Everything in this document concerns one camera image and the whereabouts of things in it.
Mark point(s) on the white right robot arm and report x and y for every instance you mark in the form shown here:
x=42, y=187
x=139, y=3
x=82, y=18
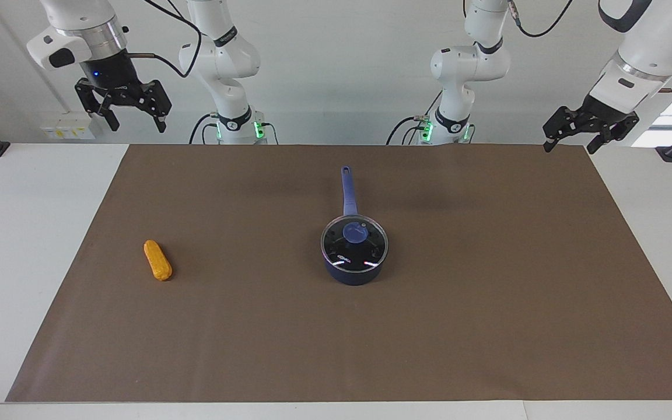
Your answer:
x=231, y=58

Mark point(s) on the glass lid with blue knob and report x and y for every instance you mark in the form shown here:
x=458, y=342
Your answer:
x=354, y=242

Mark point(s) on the dark blue pot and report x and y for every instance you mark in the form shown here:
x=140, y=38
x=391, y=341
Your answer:
x=354, y=274

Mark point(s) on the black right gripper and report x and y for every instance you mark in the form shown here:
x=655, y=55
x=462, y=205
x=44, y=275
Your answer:
x=111, y=76

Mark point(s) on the yellow corn cob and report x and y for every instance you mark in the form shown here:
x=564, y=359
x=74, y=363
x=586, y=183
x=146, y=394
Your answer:
x=157, y=261

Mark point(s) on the white wall socket box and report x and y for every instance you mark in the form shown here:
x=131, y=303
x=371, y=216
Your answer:
x=67, y=126

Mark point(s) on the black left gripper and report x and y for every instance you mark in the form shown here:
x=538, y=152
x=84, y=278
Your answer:
x=601, y=114

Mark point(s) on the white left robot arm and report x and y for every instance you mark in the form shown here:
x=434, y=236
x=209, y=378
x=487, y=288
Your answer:
x=470, y=64

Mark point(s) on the brown table mat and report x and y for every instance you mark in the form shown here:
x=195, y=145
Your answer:
x=254, y=338

